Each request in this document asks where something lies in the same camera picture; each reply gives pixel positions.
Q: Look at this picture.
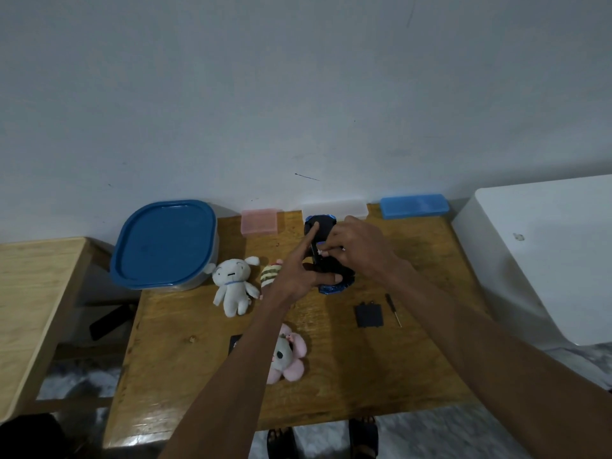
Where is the white plush dog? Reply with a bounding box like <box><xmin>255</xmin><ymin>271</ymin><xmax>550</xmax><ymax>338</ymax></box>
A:
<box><xmin>204</xmin><ymin>256</ymin><xmax>261</xmax><ymax>319</ymax></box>

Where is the small black screwdriver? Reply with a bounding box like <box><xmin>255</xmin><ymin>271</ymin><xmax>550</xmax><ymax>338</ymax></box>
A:
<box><xmin>385</xmin><ymin>293</ymin><xmax>403</xmax><ymax>328</ymax></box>

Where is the small pink plastic case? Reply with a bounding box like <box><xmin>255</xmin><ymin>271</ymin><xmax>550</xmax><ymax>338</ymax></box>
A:
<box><xmin>240</xmin><ymin>208</ymin><xmax>280</xmax><ymax>237</ymax></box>

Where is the translucent white plastic case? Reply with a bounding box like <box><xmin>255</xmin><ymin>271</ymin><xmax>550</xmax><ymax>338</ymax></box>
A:
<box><xmin>300</xmin><ymin>200</ymin><xmax>370</xmax><ymax>221</ymax></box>

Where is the person's right hand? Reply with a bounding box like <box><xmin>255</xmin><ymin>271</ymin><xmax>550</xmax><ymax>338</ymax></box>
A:
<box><xmin>315</xmin><ymin>215</ymin><xmax>414</xmax><ymax>288</ymax></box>

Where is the brown striped plush pig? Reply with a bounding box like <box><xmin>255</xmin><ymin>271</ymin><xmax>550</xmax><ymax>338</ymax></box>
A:
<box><xmin>259</xmin><ymin>259</ymin><xmax>286</xmax><ymax>292</ymax></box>

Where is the person's black sandal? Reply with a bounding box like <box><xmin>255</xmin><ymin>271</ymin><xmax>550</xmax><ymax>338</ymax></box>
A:
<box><xmin>349</xmin><ymin>416</ymin><xmax>379</xmax><ymax>459</ymax></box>
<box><xmin>266</xmin><ymin>427</ymin><xmax>297</xmax><ymax>459</ymax></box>

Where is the black battery cover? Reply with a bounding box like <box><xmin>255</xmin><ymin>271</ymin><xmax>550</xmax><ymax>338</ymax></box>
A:
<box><xmin>354</xmin><ymin>301</ymin><xmax>384</xmax><ymax>329</ymax></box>

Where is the white cabinet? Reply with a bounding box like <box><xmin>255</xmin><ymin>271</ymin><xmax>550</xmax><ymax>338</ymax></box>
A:
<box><xmin>451</xmin><ymin>174</ymin><xmax>612</xmax><ymax>349</ymax></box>

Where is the person's right forearm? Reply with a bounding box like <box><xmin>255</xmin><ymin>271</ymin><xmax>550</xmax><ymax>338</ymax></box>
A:
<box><xmin>387</xmin><ymin>262</ymin><xmax>612</xmax><ymax>459</ymax></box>

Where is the person's left forearm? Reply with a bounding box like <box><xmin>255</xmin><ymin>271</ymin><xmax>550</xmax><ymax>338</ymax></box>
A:
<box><xmin>157</xmin><ymin>291</ymin><xmax>297</xmax><ymax>459</ymax></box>

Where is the black object under side table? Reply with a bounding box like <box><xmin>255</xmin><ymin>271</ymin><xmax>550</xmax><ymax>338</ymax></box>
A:
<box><xmin>89</xmin><ymin>304</ymin><xmax>137</xmax><ymax>342</ymax></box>

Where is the blue plastic case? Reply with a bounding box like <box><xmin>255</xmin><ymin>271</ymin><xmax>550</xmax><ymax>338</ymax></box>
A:
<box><xmin>380</xmin><ymin>194</ymin><xmax>451</xmax><ymax>221</ymax></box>

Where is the person's right black sandal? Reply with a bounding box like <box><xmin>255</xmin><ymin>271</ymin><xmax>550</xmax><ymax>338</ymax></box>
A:
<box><xmin>349</xmin><ymin>416</ymin><xmax>379</xmax><ymax>459</ymax></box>

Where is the person's left black sandal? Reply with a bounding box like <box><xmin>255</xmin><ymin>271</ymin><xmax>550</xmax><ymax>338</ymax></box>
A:
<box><xmin>266</xmin><ymin>427</ymin><xmax>297</xmax><ymax>459</ymax></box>

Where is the blue lidded plastic container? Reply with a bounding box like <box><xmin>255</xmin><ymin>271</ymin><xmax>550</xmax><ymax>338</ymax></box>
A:
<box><xmin>109</xmin><ymin>200</ymin><xmax>220</xmax><ymax>292</ymax></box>

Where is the person's left hand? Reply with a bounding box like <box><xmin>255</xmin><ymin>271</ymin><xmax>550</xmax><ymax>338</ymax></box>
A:
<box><xmin>260</xmin><ymin>222</ymin><xmax>345</xmax><ymax>307</ymax></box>

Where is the pink flower plush panda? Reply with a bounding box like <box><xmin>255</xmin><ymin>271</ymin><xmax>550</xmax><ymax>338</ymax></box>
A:
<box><xmin>266</xmin><ymin>323</ymin><xmax>309</xmax><ymax>386</ymax></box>

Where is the blue toy car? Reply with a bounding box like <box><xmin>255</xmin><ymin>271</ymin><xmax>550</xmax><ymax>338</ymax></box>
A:
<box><xmin>303</xmin><ymin>214</ymin><xmax>357</xmax><ymax>296</ymax></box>

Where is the light wooden side table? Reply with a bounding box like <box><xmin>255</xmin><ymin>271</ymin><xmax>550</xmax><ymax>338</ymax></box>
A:
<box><xmin>0</xmin><ymin>237</ymin><xmax>94</xmax><ymax>424</ymax></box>

